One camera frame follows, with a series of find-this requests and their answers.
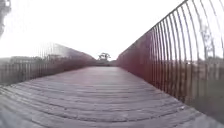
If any dark red metal railing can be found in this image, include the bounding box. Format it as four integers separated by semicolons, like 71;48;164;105
116;0;224;124
0;42;97;86

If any wooden plank bridge deck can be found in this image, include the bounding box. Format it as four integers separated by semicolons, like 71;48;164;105
0;66;224;128

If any tree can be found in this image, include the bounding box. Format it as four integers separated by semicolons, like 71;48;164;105
199;18;217;62
97;52;112;62
0;0;12;39

